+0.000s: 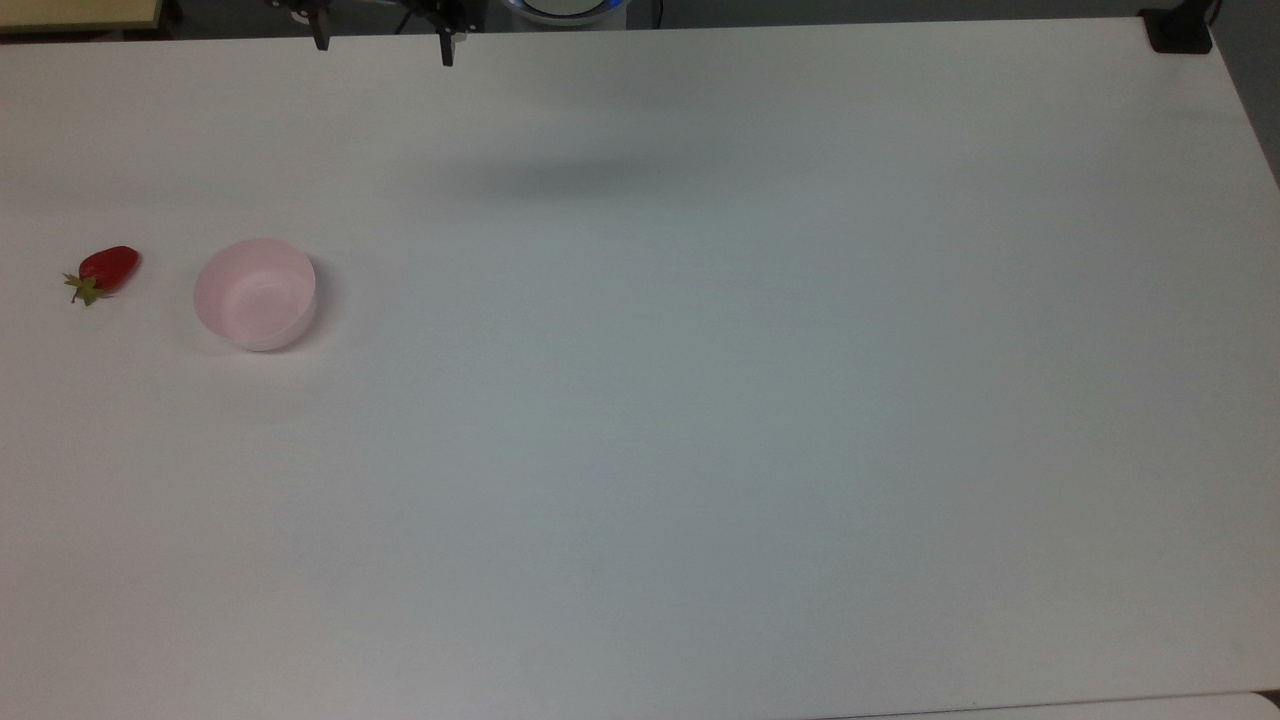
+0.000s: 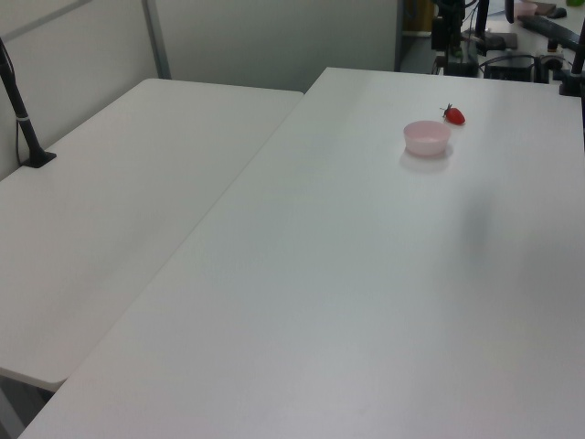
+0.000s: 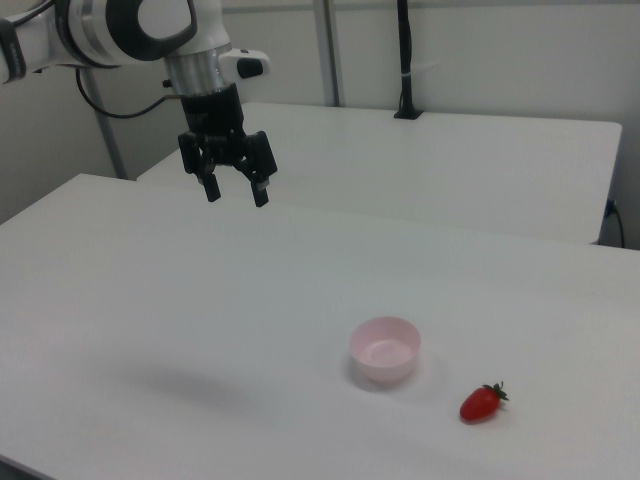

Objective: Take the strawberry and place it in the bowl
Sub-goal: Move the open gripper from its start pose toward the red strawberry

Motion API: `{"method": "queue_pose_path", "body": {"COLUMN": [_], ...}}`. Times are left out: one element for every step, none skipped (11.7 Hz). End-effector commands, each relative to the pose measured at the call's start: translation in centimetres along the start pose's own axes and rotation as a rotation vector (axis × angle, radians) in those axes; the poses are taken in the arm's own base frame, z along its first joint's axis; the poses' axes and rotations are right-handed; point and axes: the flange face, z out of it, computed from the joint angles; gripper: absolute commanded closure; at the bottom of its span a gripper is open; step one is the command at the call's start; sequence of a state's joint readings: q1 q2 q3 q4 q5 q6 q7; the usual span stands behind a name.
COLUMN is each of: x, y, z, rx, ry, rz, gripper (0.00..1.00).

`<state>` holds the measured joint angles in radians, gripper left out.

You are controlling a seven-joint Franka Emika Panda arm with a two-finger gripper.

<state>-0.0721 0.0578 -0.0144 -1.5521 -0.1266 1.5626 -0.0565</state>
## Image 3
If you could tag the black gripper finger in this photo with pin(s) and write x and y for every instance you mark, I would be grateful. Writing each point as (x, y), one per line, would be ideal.
(261, 165)
(197, 165)

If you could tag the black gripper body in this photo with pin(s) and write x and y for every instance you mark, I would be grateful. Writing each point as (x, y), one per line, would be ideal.
(212, 117)

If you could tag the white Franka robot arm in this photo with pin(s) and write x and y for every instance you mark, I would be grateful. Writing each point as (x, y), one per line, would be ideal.
(125, 30)

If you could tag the pink plastic bowl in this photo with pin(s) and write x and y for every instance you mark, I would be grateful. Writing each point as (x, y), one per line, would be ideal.
(384, 352)

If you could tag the red strawberry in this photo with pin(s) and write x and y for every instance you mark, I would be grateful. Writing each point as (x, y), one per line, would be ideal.
(480, 405)

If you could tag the white back table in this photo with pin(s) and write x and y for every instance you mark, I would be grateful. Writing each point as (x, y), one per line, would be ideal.
(450, 170)

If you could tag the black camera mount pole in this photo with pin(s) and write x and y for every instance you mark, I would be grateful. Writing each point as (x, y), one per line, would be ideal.
(406, 60)

